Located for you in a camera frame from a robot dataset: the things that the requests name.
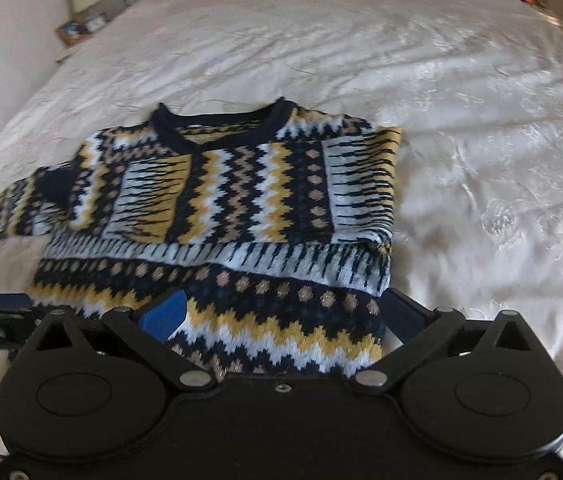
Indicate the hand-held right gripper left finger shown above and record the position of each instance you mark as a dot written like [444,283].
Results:
[167,312]

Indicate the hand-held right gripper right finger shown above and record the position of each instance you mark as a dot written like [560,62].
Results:
[397,310]

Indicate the navy yellow patterned knit sweater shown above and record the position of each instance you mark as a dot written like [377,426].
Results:
[241,195]

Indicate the white bedspread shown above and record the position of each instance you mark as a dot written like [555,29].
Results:
[411,85]

